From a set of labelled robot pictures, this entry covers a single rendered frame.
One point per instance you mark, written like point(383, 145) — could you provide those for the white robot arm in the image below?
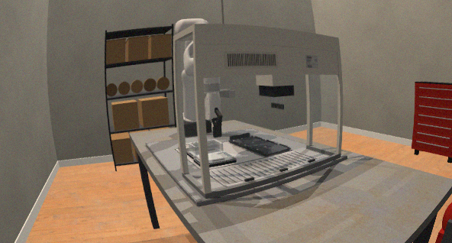
point(185, 23)

